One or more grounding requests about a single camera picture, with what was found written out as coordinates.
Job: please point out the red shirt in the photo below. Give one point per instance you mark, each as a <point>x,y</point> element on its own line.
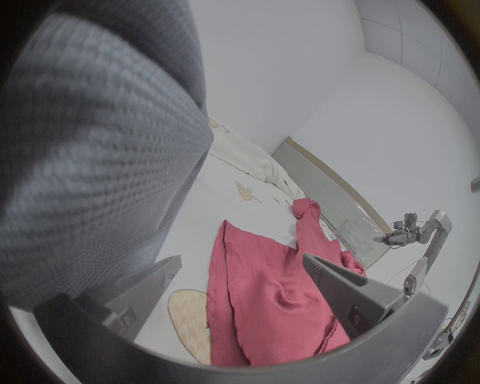
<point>262,281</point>

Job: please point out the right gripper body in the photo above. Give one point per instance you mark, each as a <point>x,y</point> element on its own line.
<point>395,240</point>

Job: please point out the grey garment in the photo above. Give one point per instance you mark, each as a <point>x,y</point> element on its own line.
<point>93,150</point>

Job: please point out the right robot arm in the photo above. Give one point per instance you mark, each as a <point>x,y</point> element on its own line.
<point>438,232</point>

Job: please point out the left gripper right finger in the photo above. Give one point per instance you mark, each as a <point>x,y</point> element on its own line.
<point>356,300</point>

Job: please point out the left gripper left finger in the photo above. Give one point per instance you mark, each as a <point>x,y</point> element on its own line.
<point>135,300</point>

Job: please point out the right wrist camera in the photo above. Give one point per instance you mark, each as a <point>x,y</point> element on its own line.
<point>398,226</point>

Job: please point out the clear plastic box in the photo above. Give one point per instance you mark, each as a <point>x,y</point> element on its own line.
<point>356,240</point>

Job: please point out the bed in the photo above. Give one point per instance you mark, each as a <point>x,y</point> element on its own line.
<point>210,210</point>

